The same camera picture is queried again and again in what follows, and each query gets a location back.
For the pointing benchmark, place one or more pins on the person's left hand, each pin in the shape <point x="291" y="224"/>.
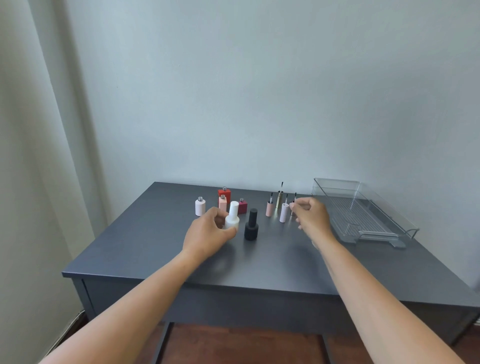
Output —
<point x="204" y="236"/>

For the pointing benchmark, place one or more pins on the person's right hand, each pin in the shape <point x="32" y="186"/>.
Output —
<point x="314" y="221"/>

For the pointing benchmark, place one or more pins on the person's right thumb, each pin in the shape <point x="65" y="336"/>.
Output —
<point x="293" y="210"/>

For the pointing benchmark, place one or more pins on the person's left thumb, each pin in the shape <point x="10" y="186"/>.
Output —
<point x="228" y="234"/>

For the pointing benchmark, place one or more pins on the grey brush cap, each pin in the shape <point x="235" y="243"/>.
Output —
<point x="293" y="205"/>

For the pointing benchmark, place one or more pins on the white nail polish bottle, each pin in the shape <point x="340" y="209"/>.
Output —
<point x="233" y="216"/>

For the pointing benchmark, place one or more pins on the person's right forearm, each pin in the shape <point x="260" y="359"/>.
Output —
<point x="375" y="300"/>

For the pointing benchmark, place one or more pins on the person's left forearm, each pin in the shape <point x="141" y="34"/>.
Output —
<point x="127" y="311"/>

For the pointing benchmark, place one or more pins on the lilac brush cap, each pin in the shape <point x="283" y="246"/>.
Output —
<point x="284" y="212"/>

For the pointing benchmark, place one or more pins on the gold brush cap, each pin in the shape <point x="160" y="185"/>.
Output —
<point x="279" y="198"/>

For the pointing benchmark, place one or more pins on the pink brush cap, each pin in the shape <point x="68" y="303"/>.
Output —
<point x="269" y="208"/>

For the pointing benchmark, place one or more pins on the black nail polish bottle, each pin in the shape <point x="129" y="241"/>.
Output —
<point x="252" y="226"/>

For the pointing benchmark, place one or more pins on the dark red uncapped polish bottle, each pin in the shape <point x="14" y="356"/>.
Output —
<point x="243" y="206"/>

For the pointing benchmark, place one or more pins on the peach uncapped polish bottle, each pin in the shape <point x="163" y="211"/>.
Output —
<point x="222" y="203"/>

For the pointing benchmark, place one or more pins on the pale pink uncapped polish bottle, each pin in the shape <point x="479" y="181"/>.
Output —
<point x="200" y="206"/>

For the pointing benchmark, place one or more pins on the red square uncapped polish bottle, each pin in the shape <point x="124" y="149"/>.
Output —
<point x="224" y="194"/>

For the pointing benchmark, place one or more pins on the dark grey desk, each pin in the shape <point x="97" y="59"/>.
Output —
<point x="262" y="270"/>

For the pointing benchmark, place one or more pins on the clear acrylic organizer tray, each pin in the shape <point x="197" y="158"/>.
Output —
<point x="362" y="215"/>

